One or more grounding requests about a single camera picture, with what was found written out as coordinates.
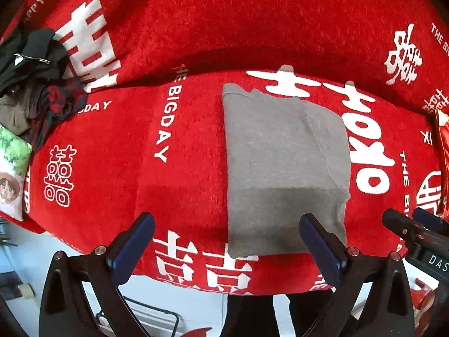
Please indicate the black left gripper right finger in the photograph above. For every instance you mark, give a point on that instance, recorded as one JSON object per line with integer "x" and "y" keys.
{"x": 372, "y": 295}

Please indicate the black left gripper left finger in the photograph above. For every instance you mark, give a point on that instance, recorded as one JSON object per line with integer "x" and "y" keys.
{"x": 65, "y": 310}

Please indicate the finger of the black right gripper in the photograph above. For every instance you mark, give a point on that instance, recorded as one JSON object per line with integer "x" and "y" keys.
{"x": 411, "y": 232}
{"x": 431, "y": 222}

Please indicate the red blue plaid garment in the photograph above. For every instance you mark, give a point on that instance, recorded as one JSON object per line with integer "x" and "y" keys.
{"x": 51, "y": 106}

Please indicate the red wedding blanket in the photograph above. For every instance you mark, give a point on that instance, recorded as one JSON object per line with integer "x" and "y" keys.
{"x": 152, "y": 135}

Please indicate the black jacket with zipper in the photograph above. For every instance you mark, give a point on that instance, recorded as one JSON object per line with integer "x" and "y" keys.
{"x": 31, "y": 55}

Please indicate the grey garment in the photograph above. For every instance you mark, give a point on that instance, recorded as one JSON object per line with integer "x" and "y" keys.
{"x": 286, "y": 158}

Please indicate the black wire rack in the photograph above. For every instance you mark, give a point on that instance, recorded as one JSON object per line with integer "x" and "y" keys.
{"x": 155, "y": 320}

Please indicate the olive green garment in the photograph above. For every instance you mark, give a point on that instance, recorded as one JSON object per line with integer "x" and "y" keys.
{"x": 15, "y": 109}

